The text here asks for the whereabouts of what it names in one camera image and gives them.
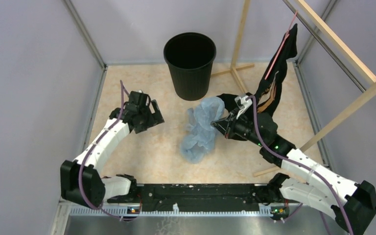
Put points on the grey cable duct rail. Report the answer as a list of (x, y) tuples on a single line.
[(264, 211)]

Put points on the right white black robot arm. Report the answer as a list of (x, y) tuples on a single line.
[(351, 204)]

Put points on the black plastic trash bin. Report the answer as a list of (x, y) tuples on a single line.
[(190, 58)]

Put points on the light blue plastic trash bag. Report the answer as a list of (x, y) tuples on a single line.
[(201, 135)]

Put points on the pink clothes hanger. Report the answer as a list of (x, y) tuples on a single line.
[(286, 35)]

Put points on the black printed t-shirt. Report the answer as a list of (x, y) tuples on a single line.
[(269, 91)]

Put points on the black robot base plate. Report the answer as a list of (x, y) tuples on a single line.
[(200, 197)]

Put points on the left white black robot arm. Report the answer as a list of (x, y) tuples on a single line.
[(80, 178)]

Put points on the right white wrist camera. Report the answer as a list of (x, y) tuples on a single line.
[(243, 102)]

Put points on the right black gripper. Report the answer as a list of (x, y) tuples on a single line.
[(226, 126)]

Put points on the metal clothes rail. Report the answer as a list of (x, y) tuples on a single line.
[(315, 36)]

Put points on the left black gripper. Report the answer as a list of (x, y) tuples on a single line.
[(157, 117)]

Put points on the wooden clothes rack frame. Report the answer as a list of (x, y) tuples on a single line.
[(343, 118)]

